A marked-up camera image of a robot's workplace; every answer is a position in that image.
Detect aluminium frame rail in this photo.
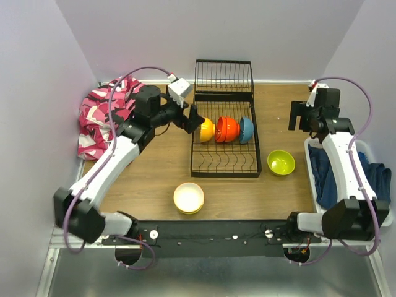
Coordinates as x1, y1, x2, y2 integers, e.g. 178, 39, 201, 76
49, 221, 382, 249

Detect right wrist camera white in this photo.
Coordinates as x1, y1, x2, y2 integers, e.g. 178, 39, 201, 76
306, 80, 329, 107

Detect lime green bowl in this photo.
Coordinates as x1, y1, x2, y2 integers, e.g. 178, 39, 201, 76
267, 150, 296, 176

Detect orange-red bowl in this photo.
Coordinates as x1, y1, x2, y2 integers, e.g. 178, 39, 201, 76
227, 116, 240, 142
215, 116, 230, 143

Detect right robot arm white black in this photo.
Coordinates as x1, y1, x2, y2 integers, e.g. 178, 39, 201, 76
284, 84, 389, 243

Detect pink camouflage cloth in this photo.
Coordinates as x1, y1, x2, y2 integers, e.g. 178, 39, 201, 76
77, 77, 144, 160

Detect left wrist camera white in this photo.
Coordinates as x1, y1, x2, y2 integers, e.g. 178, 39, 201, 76
168, 72, 192, 108

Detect white laundry basket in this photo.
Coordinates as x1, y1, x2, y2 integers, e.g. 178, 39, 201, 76
304, 137, 395, 228

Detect blue bowl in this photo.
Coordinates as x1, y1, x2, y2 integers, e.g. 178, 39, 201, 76
239, 116, 254, 144

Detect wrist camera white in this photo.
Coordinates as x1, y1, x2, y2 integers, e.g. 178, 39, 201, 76
168, 72, 192, 108
306, 80, 329, 107

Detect blue denim clothes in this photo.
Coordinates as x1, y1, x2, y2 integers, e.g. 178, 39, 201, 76
308, 145, 392, 209

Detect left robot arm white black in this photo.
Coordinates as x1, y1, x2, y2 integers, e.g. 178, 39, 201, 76
53, 79, 204, 244

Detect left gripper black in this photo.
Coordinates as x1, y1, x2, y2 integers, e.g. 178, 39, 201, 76
150, 91, 204, 132

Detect black wire dish rack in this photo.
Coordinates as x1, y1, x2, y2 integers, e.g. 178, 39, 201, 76
191, 59, 262, 178

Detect yellow-orange bowl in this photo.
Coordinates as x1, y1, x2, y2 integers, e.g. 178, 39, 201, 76
200, 118, 216, 143

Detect yellow-green bowl under white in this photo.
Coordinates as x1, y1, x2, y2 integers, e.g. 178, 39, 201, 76
177, 204, 204, 215

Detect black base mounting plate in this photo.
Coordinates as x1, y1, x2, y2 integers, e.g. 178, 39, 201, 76
101, 218, 322, 259

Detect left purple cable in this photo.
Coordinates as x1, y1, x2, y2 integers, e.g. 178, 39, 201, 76
62, 66, 176, 270

